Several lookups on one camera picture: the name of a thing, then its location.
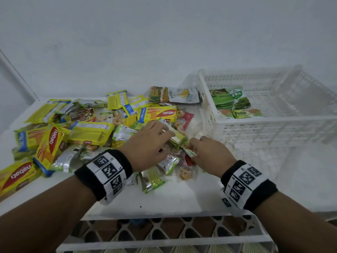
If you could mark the person's left hand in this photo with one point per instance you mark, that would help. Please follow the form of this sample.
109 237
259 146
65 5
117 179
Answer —
143 150

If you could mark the person's right hand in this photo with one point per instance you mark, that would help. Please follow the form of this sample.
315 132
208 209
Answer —
213 158

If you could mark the person's left fingers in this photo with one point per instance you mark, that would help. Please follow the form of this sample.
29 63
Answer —
160 130

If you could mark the person's right fingers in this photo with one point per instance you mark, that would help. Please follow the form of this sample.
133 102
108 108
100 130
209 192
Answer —
197 147

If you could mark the small green snack packet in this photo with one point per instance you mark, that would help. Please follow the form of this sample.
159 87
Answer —
190 152

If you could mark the green wafer bar packet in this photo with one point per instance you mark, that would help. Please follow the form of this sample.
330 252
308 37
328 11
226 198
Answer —
179 138

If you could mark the person's right forearm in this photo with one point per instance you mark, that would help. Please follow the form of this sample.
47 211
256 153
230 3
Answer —
297 223

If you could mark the person's left forearm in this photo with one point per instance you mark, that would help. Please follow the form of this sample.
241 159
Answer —
44 218

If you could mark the brown green snack packet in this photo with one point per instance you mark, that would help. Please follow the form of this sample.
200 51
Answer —
158 94

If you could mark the white banana chip packet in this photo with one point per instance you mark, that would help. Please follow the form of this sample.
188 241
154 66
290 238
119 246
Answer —
185 95

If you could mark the orange green snack packet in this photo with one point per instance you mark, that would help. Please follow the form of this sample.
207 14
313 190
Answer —
226 113

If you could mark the green silver wafer packet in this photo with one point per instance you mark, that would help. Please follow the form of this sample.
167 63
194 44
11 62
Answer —
152 180

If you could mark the dark green snack packet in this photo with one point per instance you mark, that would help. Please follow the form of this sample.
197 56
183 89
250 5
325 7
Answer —
222 98

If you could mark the light green cake packet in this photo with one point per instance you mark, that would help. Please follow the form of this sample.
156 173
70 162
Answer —
246 113

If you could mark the black wristband with marker tags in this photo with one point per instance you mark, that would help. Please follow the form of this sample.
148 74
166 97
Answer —
105 173
247 187

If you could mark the white green seaweed packet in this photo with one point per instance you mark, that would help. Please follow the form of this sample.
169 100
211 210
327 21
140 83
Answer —
241 98

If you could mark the pile of assorted snack packets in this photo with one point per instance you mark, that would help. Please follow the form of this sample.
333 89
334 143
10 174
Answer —
87 131

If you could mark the white plastic lattice basket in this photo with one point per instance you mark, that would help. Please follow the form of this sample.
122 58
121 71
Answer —
276 126

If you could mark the white lattice crate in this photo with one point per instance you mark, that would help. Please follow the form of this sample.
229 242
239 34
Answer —
163 234

